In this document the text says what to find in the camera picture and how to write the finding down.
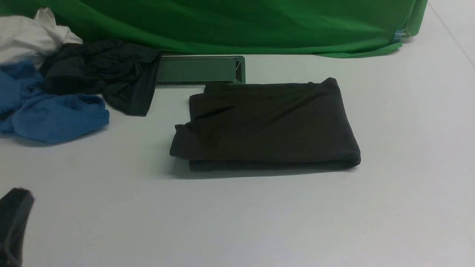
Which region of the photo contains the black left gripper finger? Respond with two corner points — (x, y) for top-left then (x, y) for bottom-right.
(0, 188), (35, 267)

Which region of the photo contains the gray long sleeve shirt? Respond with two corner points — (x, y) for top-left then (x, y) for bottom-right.
(170, 78), (361, 171)

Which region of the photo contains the blue crumpled shirt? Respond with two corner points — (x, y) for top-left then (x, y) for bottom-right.
(0, 61), (109, 144)

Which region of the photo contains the white crumpled shirt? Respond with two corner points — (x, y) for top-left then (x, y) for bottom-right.
(0, 7), (83, 69)

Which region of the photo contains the dark teal crumpled shirt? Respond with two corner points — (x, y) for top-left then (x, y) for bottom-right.
(39, 40), (161, 117)

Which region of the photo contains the green backdrop cloth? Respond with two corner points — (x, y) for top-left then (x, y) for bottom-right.
(1, 0), (428, 59)

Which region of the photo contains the blue binder clip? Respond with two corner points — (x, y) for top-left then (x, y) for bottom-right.
(393, 28), (411, 43)

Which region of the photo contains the metal table cable hatch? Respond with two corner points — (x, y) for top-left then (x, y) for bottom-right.
(157, 55), (246, 86)

